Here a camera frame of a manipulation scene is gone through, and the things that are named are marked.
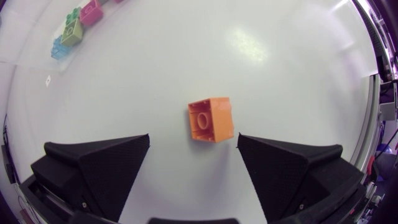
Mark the orange toy brick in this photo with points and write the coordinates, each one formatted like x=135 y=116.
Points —
x=211 y=119

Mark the clear blue toy brick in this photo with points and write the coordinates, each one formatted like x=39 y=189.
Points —
x=59 y=49

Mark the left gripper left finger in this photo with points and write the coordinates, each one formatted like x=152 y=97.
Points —
x=102 y=174

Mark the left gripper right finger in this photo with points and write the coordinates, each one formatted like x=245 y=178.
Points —
x=280 y=177

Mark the clear plastic container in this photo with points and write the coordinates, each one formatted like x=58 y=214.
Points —
x=46 y=37

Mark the pink toy brick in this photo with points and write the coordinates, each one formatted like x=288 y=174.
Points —
x=90 y=13

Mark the olive green toy brick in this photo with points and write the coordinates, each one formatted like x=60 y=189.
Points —
x=72 y=33

